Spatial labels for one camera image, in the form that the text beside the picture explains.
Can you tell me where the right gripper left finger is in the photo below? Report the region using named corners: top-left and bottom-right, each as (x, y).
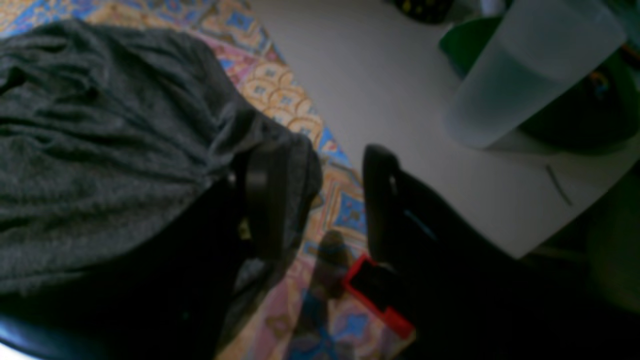
top-left (1, 148), bottom-right (290, 360)

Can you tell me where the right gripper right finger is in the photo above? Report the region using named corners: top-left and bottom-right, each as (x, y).
top-left (362, 145), bottom-right (639, 360)

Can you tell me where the grey t-shirt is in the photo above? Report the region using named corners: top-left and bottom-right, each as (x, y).
top-left (0, 19), bottom-right (323, 297)

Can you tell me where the red black right clamp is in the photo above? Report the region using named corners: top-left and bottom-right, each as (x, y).
top-left (342, 254), bottom-right (416, 340)

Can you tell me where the patterned tile tablecloth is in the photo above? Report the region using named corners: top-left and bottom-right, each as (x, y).
top-left (1, 0), bottom-right (410, 360)

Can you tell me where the green black object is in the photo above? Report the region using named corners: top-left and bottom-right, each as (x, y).
top-left (438, 16), bottom-right (639, 152)

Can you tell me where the translucent plastic cup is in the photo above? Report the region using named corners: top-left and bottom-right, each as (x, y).
top-left (443, 0), bottom-right (627, 149)

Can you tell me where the black yellow dotted bag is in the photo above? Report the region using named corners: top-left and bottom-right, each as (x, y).
top-left (390, 0), bottom-right (455, 24)

